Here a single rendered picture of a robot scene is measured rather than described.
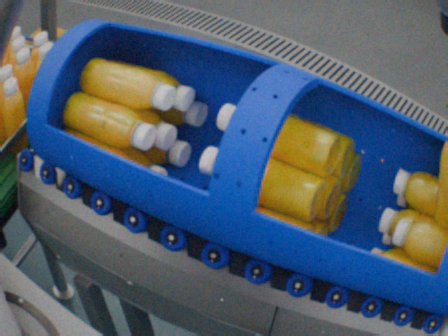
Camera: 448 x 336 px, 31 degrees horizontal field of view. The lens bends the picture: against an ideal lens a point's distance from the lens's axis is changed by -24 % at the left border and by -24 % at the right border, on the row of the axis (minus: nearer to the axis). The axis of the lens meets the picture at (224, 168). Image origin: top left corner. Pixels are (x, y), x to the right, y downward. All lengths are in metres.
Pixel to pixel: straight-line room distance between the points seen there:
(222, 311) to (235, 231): 0.23
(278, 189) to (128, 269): 0.37
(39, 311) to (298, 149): 0.48
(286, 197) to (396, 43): 2.44
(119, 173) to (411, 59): 2.36
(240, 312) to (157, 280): 0.16
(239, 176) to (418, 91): 2.20
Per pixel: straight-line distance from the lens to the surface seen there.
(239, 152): 1.32
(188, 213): 1.40
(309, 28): 3.74
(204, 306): 1.57
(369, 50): 3.65
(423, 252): 1.30
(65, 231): 1.71
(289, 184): 1.36
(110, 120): 1.50
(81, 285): 1.93
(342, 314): 1.44
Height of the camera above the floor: 2.06
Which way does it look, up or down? 42 degrees down
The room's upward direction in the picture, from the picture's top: 4 degrees counter-clockwise
